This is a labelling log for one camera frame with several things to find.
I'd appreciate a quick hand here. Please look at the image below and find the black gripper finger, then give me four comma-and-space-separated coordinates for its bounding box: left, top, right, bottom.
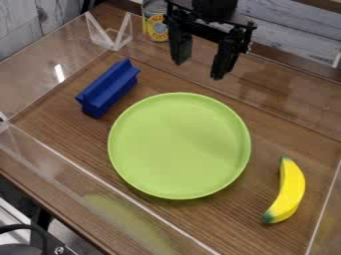
210, 29, 247, 80
168, 15, 192, 65

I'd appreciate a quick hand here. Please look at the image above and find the blue plastic block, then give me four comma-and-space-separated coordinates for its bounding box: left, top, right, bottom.
75, 59, 140, 119

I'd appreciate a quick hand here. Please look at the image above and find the clear acrylic tray wall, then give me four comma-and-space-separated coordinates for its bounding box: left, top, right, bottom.
0, 5, 341, 255

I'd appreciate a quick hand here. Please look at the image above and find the green plastic plate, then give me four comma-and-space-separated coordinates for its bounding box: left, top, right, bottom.
108, 93, 251, 200

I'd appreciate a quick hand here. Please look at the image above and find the yellow labelled tin can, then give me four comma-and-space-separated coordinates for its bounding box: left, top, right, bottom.
141, 0, 168, 42

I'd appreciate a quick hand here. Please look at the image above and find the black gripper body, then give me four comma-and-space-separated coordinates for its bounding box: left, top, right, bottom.
165, 0, 256, 44

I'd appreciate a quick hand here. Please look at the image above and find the black cable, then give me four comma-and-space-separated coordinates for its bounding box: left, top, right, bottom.
0, 223, 48, 255

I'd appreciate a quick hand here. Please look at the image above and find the yellow toy banana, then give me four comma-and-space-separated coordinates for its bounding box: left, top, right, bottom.
262, 156, 306, 224

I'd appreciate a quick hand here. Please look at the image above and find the clear acrylic corner bracket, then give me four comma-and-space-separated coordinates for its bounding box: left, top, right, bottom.
85, 12, 133, 52

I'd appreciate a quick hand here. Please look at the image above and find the black metal table mount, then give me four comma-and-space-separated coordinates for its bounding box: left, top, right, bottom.
30, 207, 79, 255

